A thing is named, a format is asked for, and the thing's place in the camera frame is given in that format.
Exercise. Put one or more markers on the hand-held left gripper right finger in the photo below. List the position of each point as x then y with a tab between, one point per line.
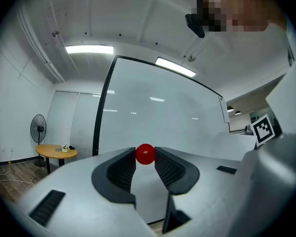
207	194

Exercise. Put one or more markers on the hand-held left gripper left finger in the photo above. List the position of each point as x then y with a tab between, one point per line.
76	194

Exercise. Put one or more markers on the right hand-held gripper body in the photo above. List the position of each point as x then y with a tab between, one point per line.
262	130

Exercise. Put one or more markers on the red round magnet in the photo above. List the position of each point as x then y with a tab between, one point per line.
145	154

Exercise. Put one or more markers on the black-framed whiteboard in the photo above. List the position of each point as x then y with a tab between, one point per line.
162	102

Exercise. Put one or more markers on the dark pendant lamp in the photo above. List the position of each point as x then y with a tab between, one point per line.
230	109
238	112

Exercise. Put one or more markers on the person's white shirt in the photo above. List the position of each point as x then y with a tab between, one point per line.
291	95

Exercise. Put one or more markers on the small white plant pot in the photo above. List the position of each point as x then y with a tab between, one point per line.
65	149

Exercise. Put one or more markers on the small black object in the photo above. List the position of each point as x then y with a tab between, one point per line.
71	147

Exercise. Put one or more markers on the round wooden table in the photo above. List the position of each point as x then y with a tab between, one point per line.
51	153

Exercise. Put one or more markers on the grey tablet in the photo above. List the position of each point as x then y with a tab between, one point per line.
58	149

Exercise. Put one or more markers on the white window blind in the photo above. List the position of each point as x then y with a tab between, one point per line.
61	122
86	127

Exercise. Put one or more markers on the black standing fan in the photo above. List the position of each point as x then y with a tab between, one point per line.
38	128

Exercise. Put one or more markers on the round ceiling sensor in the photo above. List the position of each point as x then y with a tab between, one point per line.
191	58
55	33

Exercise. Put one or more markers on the rectangular ceiling light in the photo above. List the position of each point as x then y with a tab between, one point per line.
88	49
175	67

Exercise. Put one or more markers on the person's head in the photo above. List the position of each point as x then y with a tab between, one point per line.
249	6

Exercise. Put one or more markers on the white ceiling pipe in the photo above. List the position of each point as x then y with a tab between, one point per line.
51	68

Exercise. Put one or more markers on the black head-worn camera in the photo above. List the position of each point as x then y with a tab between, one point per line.
196	26

